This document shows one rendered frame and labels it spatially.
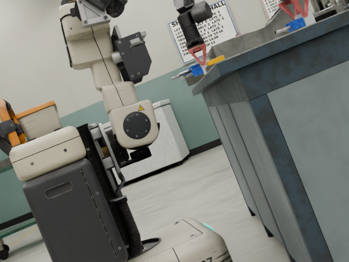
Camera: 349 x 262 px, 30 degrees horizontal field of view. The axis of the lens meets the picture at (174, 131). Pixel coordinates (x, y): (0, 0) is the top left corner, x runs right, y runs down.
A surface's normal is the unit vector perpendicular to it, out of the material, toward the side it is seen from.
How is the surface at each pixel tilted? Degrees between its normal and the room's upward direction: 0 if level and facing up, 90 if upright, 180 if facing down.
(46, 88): 90
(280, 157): 90
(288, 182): 90
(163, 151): 90
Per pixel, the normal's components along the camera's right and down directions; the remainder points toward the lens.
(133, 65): 0.14, -0.03
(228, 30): -0.17, 0.10
